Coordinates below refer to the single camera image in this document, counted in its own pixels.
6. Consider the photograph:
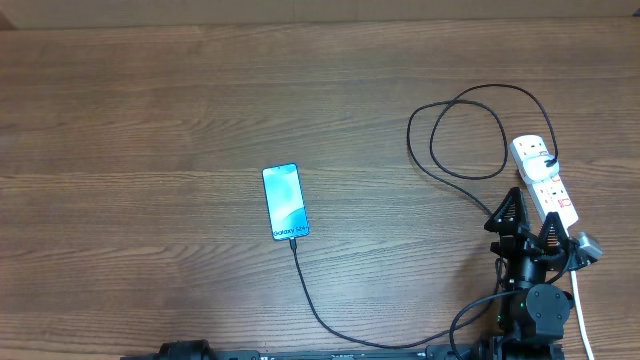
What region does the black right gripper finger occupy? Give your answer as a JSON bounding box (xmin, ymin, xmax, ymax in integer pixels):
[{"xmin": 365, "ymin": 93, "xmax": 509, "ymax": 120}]
[
  {"xmin": 537, "ymin": 212, "xmax": 569, "ymax": 250},
  {"xmin": 484, "ymin": 187, "xmax": 530, "ymax": 235}
]

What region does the Samsung Galaxy smartphone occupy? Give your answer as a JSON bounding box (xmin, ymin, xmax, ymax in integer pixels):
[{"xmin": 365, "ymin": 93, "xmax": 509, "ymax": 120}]
[{"xmin": 262, "ymin": 163, "xmax": 311, "ymax": 241}]

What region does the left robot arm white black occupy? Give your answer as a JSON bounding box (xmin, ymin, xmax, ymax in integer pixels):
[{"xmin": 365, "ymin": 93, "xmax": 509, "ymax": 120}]
[{"xmin": 156, "ymin": 340, "xmax": 216, "ymax": 360}]

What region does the white USB charger adapter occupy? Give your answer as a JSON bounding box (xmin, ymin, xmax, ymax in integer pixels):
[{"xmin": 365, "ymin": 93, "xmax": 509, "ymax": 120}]
[{"xmin": 521, "ymin": 154, "xmax": 559, "ymax": 184}]

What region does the white power strip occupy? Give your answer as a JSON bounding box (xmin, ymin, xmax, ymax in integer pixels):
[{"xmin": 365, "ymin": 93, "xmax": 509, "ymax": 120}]
[{"xmin": 509, "ymin": 135, "xmax": 579, "ymax": 233}]

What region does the white power strip cord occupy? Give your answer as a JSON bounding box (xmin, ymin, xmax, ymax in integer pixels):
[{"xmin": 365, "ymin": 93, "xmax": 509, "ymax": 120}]
[{"xmin": 567, "ymin": 269, "xmax": 596, "ymax": 360}]

